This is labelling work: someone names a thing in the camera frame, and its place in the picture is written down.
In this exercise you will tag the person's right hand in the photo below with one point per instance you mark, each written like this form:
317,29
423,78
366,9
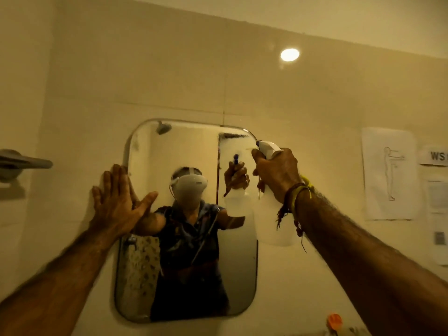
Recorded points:
280,173

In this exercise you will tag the person's left hand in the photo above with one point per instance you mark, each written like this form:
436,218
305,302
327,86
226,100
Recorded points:
115,209

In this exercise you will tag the person's left little finger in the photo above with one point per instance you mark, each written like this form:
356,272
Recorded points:
96,197

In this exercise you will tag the person's left middle finger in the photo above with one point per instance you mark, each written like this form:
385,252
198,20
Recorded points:
116,181

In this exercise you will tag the person's right thumb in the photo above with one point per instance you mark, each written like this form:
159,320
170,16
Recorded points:
259,160

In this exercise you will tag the person's left thumb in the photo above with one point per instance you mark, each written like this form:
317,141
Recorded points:
147,203

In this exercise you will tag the white translucent spray bottle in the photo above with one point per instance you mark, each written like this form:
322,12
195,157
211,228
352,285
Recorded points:
273,223

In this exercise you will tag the person's right forearm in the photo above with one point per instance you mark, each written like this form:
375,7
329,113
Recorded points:
371,272

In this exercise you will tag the person's left forearm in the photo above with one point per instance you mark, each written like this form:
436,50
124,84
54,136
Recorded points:
52,286

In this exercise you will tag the round ceiling light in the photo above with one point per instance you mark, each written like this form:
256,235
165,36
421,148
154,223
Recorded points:
289,54

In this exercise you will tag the paper sheet with figure drawing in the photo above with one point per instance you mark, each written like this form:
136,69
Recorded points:
390,174

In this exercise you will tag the small white label sign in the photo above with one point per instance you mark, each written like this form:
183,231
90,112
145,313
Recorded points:
434,156

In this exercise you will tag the orange bottle cap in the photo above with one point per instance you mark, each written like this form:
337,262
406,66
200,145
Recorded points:
334,321

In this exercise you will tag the white paper notice with code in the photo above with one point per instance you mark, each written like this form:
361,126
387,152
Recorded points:
439,220

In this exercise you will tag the rounded wall mirror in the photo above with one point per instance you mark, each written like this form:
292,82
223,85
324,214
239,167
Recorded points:
239,272

